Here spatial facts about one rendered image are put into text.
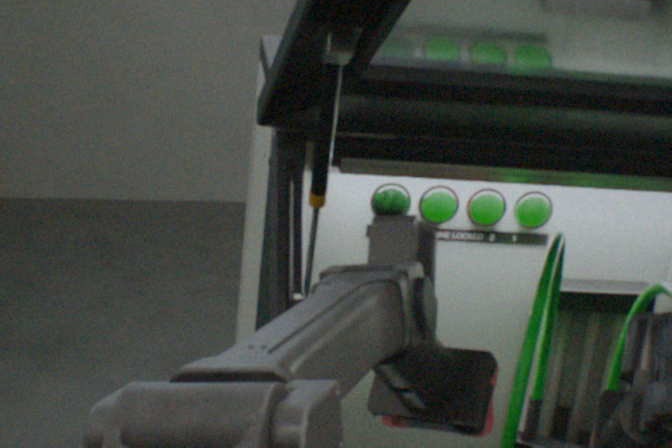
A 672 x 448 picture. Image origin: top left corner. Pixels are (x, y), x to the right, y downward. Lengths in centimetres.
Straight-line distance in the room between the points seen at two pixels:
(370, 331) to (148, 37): 438
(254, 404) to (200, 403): 3
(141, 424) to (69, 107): 467
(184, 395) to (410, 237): 46
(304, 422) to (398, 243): 46
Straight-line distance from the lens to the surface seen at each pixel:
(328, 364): 76
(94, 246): 495
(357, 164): 158
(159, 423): 62
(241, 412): 61
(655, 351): 126
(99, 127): 530
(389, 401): 114
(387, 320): 91
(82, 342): 426
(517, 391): 130
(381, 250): 105
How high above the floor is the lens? 194
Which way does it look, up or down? 20 degrees down
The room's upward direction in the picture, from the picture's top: 6 degrees clockwise
